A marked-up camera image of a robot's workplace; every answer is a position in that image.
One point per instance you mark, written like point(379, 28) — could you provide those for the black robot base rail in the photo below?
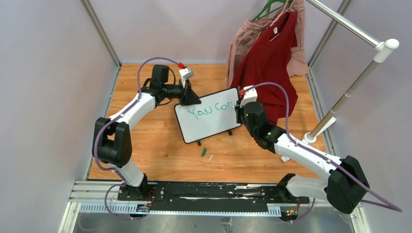
point(188, 199)

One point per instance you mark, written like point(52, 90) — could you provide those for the green marker cap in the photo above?
point(204, 152)

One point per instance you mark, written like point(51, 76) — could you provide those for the green clothes hanger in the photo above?
point(267, 8)

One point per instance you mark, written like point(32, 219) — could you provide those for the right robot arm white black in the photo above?
point(340, 181)

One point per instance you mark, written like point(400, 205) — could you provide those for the silver clothes rack pole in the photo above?
point(357, 41)

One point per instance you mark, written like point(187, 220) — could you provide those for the white whiteboard black frame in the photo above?
point(216, 114)

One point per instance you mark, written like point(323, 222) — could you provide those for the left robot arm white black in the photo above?
point(112, 143)

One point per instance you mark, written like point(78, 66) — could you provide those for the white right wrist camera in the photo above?
point(248, 94)

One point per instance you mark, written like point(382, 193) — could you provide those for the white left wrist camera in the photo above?
point(185, 75)

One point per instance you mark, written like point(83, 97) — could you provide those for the red hanging shirt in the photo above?
point(266, 62)

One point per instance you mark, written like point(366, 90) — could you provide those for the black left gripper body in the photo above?
point(186, 91)

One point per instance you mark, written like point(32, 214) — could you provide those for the white clothes rack base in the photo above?
point(311, 137)

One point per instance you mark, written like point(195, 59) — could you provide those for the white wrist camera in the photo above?
point(185, 75)
point(248, 94)

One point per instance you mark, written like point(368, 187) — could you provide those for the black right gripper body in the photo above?
point(241, 116)

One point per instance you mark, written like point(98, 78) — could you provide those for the pink hanging garment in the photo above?
point(251, 30)

